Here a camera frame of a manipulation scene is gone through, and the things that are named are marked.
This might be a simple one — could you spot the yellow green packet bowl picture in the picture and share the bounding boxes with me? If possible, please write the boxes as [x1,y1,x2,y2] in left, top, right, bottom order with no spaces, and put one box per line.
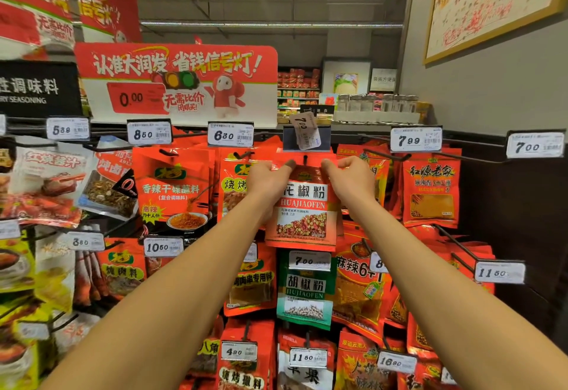
[0,243,35,293]

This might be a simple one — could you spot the white red-print sauce packet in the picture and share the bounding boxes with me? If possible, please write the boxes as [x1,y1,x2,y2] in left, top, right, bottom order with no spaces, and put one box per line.
[4,147,90,227]

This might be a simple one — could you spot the small white sign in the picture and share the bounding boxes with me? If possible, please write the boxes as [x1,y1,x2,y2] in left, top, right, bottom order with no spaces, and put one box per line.
[370,68,399,94]

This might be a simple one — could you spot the person's right hand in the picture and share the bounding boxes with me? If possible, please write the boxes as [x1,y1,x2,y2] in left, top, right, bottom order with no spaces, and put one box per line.
[321,156,378,213]

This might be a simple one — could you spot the person's left forearm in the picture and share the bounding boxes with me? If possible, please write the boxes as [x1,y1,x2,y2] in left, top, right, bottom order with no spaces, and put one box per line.
[40,203,276,390]

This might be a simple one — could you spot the distant shelf goods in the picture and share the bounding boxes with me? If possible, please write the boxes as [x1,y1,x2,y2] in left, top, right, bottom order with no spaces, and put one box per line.
[277,67,433,124]

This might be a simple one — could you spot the assorted green brown packets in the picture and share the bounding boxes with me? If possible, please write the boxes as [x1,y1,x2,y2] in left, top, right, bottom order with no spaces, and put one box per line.
[0,296,99,390]

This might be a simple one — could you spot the clear packet with red label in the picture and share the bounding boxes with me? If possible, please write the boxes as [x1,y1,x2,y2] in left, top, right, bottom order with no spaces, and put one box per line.
[75,137,138,220]

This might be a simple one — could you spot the person's left hand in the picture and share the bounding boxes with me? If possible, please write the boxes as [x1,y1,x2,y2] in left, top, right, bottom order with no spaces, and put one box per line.
[246,159,298,218]

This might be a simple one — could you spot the red barbecue dip seasoning packet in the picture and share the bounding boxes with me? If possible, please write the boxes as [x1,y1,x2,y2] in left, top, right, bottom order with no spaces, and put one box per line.
[215,141,285,222]

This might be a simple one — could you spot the black category sign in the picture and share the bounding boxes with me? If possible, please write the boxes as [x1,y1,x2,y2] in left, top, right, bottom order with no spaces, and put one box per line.
[0,61,83,118]

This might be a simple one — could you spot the hanging display of seasoning packets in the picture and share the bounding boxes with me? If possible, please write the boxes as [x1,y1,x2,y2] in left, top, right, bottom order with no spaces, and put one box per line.
[0,114,568,386]

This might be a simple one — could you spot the rows of hanging red packets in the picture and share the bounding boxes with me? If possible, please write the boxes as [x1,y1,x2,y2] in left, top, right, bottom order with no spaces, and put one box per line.
[98,137,498,390]

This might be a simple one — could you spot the metal ceiling rail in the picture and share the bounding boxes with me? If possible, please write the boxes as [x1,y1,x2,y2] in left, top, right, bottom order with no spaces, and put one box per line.
[140,20,405,30]

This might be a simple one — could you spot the white picture poster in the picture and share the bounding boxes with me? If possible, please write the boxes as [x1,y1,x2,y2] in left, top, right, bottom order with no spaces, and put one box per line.
[320,59,372,102]

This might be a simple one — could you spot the person's right forearm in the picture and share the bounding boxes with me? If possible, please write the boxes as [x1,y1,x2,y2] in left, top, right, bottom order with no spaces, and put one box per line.
[353,199,568,390]

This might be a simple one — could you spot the red white promotion sign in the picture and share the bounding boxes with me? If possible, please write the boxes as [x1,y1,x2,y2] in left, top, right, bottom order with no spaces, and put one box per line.
[75,43,279,129]

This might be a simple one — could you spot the green white-label packet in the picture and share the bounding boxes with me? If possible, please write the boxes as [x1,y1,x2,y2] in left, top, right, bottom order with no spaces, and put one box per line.
[277,250,338,331]

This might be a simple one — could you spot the huajiao powder packet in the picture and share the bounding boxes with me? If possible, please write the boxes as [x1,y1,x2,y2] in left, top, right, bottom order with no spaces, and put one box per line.
[266,153,343,252]

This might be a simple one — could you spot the pale white packet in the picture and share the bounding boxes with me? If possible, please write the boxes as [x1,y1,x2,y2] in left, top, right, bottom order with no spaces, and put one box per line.
[34,234,76,314]

